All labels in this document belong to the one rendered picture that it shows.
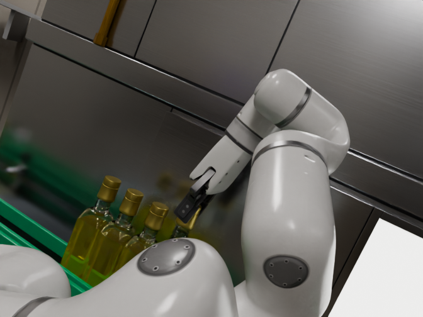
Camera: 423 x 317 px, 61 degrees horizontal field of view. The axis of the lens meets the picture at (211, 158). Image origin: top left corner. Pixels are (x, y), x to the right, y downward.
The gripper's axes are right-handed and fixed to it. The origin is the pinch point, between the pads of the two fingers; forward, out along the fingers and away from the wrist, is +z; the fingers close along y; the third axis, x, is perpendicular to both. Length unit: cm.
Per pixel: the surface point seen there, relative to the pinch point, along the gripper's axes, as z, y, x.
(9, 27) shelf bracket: 49, -137, -227
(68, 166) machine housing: 20.5, -14.4, -36.2
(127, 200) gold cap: 6.9, 2.1, -10.2
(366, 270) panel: -10.3, -12.6, 30.6
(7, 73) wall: 92, -169, -242
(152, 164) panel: 3.3, -11.7, -16.4
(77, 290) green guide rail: 24.5, 6.5, -5.7
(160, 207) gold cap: 3.5, 1.2, -4.3
